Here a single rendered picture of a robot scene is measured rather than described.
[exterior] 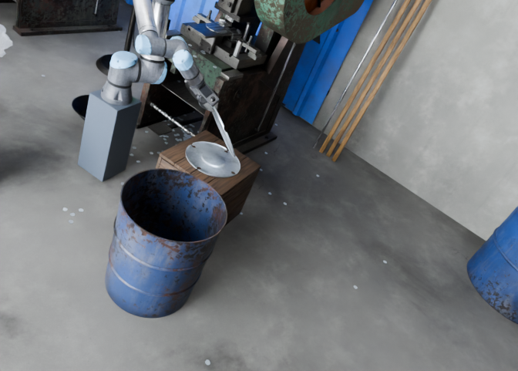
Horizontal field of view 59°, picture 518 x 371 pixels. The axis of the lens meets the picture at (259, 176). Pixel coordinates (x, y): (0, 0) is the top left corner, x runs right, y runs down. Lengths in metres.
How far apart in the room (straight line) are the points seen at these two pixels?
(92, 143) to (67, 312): 0.91
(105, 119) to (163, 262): 0.91
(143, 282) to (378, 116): 2.43
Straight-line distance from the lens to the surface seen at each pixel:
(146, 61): 2.33
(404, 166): 3.76
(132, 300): 1.97
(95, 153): 2.52
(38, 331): 1.96
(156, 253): 1.72
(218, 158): 2.36
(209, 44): 2.72
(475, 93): 3.52
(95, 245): 2.25
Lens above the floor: 1.64
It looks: 33 degrees down
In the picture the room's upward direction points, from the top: 24 degrees clockwise
